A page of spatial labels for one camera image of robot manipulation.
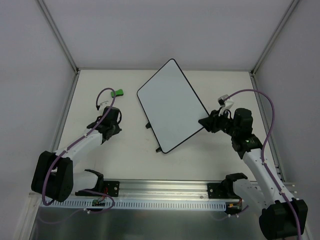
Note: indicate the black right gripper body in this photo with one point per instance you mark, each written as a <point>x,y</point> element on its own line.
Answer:
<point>213,122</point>

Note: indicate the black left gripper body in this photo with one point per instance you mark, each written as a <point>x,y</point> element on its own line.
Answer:
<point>110,132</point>

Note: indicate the green bone-shaped whiteboard eraser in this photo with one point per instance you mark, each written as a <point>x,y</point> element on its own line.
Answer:
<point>117,93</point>

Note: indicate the whiteboard with rabbit drawing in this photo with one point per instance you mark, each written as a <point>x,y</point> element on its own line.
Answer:
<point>172,107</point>

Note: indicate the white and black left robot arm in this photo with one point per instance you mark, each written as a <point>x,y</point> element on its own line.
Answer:
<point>54,175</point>

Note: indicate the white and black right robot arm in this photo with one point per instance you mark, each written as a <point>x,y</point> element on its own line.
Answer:
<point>280,214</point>

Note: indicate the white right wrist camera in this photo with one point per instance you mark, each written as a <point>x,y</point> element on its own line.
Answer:
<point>225,103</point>

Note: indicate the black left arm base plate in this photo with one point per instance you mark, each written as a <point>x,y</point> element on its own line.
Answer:
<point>111,188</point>

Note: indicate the aluminium mounting rail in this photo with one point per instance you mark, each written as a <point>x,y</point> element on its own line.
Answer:
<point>134,189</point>

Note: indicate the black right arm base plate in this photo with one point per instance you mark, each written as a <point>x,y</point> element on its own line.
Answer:
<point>216,191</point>

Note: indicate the white slotted cable duct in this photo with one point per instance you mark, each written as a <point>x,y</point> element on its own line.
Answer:
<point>135,204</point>

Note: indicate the right aluminium frame post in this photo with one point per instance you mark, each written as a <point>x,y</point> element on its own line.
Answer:
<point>275,34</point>

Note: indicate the aluminium frame post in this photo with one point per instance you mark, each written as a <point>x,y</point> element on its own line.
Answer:
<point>275,34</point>
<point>56,32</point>

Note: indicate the left aluminium frame post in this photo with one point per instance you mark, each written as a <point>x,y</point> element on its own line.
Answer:
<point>56,32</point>

